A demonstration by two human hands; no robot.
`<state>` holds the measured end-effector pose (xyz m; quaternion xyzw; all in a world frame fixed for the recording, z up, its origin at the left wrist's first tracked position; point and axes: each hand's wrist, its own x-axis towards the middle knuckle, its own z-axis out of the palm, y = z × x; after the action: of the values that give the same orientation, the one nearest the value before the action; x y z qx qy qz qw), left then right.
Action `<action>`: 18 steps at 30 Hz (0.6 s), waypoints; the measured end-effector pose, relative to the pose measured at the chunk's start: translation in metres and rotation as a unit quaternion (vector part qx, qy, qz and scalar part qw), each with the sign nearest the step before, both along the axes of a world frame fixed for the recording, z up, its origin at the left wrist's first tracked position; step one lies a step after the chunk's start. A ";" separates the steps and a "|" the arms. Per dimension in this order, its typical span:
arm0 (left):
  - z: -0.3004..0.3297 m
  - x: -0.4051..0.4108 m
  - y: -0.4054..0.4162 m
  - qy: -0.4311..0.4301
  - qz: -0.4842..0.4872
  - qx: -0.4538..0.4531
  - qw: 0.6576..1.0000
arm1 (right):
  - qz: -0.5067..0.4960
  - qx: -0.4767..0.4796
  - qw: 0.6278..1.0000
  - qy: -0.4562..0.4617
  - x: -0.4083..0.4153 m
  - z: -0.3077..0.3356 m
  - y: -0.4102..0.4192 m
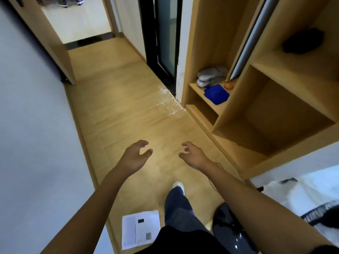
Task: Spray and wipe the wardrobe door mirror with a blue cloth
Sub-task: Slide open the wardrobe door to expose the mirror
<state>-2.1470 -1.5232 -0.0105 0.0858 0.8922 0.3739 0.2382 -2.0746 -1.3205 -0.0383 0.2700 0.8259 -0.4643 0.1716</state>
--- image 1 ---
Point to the person's left hand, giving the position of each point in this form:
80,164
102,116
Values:
133,158

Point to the person's right hand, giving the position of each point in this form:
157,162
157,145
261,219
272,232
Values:
197,158

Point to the orange spray bottle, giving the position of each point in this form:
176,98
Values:
229,85

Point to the tall framed mirror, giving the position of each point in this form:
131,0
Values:
254,37

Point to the person's left forearm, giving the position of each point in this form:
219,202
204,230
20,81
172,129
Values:
87,219

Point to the person's right forearm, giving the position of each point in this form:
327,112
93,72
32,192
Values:
264,216

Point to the person's white shoe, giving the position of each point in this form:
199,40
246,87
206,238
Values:
178,185

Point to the person's black shirt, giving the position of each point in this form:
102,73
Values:
180,243

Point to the wooden wardrobe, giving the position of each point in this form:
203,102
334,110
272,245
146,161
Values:
286,111

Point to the blue cloth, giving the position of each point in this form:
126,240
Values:
216,94

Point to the white paper sheet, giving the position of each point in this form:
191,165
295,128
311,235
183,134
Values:
132,230

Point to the grey dotted slipper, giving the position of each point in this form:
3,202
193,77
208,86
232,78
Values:
212,73
206,83

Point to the black standing fan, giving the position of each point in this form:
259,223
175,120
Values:
230,230

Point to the white bed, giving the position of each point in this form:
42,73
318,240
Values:
291,195

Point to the red box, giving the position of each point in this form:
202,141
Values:
302,40

